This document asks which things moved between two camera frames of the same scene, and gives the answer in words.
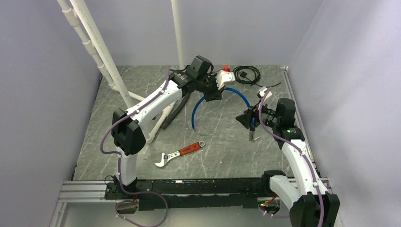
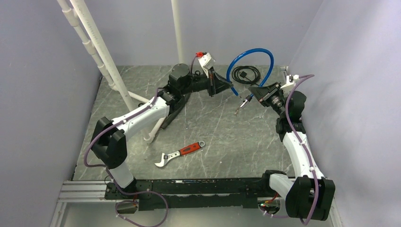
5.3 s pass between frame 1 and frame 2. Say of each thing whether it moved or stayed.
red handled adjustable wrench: stayed
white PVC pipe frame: stayed
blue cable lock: moved
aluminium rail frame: stayed
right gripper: moved
